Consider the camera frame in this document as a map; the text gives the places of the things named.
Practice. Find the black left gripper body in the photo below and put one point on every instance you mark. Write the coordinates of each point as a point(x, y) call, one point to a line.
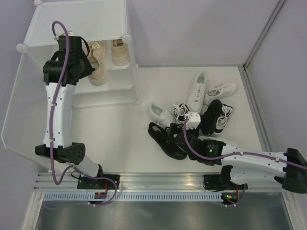
point(87, 66)

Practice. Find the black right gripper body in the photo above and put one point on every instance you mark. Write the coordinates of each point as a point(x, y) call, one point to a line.
point(173, 131)

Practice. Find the beige lace sneaker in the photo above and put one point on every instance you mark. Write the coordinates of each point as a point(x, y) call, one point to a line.
point(97, 60)
point(120, 53)

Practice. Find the black canvas sneaker front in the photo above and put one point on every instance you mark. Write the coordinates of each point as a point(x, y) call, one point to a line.
point(159, 135)

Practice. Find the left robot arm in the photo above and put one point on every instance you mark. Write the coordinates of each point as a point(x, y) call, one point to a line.
point(61, 74)

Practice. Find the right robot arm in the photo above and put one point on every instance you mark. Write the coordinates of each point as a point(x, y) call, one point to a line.
point(243, 166)

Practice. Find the white sneaker near cabinet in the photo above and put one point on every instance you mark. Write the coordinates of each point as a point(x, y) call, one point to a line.
point(160, 115)

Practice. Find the white sneaker front right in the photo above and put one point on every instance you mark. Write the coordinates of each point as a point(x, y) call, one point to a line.
point(221, 140)

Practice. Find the black white patterned sneaker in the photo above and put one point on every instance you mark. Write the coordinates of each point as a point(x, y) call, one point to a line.
point(179, 111)

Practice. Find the black white sneaker right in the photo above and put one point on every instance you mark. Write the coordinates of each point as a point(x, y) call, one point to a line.
point(223, 118)

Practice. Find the white sneaker rear middle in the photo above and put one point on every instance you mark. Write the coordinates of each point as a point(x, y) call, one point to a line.
point(197, 92)

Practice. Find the white sneaker rear right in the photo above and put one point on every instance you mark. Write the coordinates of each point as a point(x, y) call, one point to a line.
point(220, 92)

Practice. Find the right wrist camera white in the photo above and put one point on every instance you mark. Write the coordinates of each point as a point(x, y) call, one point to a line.
point(192, 120)

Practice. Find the aluminium corner frame post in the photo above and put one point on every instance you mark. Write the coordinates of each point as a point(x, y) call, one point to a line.
point(268, 25)

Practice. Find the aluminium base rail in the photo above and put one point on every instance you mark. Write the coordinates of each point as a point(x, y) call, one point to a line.
point(130, 182)

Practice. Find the white slotted cable duct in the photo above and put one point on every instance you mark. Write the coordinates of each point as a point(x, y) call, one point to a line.
point(134, 196)

